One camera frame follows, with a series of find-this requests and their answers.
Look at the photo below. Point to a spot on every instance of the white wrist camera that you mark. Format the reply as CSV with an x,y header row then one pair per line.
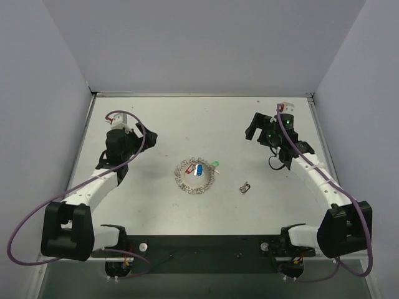
x,y
287,108
119,121

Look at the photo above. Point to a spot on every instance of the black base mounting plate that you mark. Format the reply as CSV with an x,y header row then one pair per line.
x,y
215,254

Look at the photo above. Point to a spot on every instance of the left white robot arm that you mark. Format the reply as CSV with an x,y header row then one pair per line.
x,y
68,229

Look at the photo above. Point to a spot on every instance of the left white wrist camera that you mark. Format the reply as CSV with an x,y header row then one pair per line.
x,y
119,121

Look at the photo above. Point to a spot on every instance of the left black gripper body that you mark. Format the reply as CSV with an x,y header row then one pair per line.
x,y
137,137

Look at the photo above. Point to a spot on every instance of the blue key tag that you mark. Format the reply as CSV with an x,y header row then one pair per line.
x,y
198,170

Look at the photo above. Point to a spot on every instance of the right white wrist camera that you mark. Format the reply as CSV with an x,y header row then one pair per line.
x,y
287,108

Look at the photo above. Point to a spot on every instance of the small silver key clip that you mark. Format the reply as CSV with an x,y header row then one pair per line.
x,y
245,188

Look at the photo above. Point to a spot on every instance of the large metal keyring with loops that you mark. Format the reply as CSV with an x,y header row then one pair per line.
x,y
195,184

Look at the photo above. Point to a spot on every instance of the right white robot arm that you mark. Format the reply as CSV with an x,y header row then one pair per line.
x,y
346,225

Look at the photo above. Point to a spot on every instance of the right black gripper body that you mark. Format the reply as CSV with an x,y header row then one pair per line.
x,y
262,130

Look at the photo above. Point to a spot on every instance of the aluminium front rail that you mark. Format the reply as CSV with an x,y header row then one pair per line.
x,y
96,256

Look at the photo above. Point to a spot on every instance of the red key tag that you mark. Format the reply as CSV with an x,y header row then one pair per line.
x,y
190,169

